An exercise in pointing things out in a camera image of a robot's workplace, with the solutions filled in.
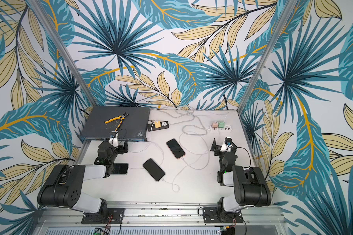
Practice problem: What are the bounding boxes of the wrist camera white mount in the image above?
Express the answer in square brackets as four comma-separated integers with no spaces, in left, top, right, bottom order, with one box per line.
[220,142,232,152]
[108,131,119,147]

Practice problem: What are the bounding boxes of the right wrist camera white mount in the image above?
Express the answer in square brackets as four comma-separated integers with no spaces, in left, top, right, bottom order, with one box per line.
[220,142,232,152]

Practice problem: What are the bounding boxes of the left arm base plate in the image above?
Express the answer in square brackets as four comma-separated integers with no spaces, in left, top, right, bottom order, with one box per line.
[81,208,125,225]

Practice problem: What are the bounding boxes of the left aluminium frame post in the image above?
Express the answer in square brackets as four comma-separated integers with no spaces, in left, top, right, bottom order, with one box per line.
[28,1,97,107]

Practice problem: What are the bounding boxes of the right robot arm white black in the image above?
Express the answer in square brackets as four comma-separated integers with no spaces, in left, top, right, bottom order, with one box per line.
[210,137,271,222]

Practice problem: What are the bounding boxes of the phone with pink case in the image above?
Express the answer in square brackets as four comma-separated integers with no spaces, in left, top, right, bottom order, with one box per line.
[166,139,185,159]

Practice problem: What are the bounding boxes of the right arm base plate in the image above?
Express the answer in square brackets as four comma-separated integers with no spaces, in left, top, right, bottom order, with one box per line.
[198,207,243,224]

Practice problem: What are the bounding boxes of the aluminium front rail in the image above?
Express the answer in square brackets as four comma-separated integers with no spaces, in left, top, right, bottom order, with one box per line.
[33,202,291,235]

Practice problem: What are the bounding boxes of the white charging cable pink phone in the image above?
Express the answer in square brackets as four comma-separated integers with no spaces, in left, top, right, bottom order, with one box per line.
[178,115,210,171]

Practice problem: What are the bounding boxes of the black phone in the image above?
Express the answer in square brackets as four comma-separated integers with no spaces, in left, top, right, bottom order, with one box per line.
[110,163,128,175]

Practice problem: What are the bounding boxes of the green charger plug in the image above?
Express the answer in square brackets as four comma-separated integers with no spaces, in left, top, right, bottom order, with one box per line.
[218,121,225,128]

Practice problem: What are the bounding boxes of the right aluminium frame post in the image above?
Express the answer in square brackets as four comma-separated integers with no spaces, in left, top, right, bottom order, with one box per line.
[237,1,297,116]

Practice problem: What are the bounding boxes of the yellow black pliers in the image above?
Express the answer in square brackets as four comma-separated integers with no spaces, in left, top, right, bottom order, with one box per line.
[105,113,128,124]

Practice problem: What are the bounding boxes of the black power strip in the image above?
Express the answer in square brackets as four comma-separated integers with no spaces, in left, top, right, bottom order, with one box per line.
[147,121,169,132]

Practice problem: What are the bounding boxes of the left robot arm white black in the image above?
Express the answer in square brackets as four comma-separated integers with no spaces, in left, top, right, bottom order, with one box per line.
[37,141,128,224]

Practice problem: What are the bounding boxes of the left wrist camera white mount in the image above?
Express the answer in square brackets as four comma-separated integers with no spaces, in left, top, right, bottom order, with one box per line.
[108,131,119,147]

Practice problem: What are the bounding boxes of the white power strip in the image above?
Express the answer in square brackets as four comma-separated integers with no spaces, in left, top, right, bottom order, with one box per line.
[209,125,232,133]

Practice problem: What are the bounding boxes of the phone with light blue case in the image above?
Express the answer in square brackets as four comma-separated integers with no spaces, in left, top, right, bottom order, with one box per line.
[143,158,165,182]

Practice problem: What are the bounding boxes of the yellow charger plug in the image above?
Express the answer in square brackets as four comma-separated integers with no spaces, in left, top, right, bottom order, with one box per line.
[154,121,161,128]

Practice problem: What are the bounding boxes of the pink charger plug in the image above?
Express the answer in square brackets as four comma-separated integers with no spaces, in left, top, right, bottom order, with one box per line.
[212,121,218,128]

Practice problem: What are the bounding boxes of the aluminium frame post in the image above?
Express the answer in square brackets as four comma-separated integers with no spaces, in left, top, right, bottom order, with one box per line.
[237,1,297,116]
[28,1,97,107]

